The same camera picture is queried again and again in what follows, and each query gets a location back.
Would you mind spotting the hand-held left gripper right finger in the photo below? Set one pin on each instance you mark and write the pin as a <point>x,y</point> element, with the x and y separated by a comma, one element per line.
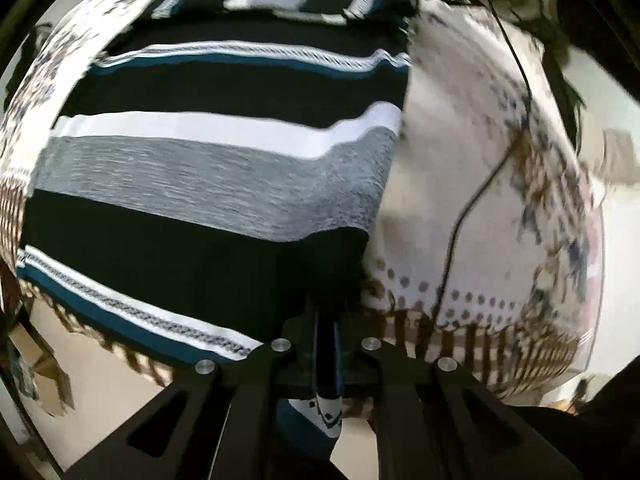
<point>345,355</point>

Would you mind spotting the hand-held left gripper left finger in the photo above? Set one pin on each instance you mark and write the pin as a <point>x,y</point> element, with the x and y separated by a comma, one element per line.
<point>309,355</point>

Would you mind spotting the black white teal striped sweater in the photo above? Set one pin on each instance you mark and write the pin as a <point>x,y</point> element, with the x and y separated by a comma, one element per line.
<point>200,170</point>

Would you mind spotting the white brown patterned blanket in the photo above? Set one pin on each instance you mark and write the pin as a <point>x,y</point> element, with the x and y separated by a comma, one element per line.
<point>450,185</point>

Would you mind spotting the brown cardboard box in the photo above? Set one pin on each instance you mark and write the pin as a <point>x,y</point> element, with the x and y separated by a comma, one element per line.
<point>42,360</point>

